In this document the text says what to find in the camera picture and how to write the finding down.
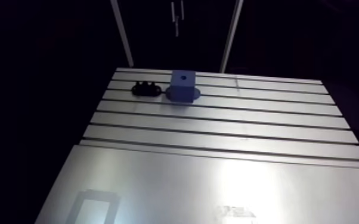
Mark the dark blue-grey block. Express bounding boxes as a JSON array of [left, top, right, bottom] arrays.
[[165, 70, 202, 104]]

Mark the black oval holder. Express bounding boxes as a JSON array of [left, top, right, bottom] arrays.
[[131, 80, 162, 97]]

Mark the grey metal post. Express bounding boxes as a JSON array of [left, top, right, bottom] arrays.
[[219, 0, 245, 74], [110, 0, 135, 68]]

